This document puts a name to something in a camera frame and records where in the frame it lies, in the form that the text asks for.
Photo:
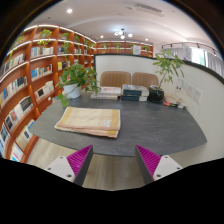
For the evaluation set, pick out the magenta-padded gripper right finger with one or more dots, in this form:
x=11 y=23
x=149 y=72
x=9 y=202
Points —
x=165 y=165

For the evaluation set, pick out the tan-covered thin book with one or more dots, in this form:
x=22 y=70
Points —
x=174 y=100

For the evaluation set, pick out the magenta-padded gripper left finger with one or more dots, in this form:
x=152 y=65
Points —
x=63 y=166

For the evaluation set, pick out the white window curtain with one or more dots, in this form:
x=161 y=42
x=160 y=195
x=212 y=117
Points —
x=213 y=61

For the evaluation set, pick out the white wall socket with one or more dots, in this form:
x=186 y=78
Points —
x=198 y=95
x=190 y=90

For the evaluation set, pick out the ceiling lights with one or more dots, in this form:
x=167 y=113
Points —
x=122 y=34

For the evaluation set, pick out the orange wooden bookshelf unit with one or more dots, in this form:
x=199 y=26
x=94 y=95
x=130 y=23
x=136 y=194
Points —
x=20 y=90

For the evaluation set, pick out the tall plant in black pot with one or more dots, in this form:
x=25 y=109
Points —
x=156 y=94

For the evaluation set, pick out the red-spined thin book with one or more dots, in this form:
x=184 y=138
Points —
x=173 y=105

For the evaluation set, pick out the white large book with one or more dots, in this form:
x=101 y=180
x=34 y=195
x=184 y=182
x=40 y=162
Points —
x=103 y=97
x=111 y=90

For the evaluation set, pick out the leafy plant in white pot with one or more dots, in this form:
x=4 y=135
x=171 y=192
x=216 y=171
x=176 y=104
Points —
x=73 y=88

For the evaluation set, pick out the yellow beige striped towel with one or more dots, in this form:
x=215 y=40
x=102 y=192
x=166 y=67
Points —
x=90 y=121

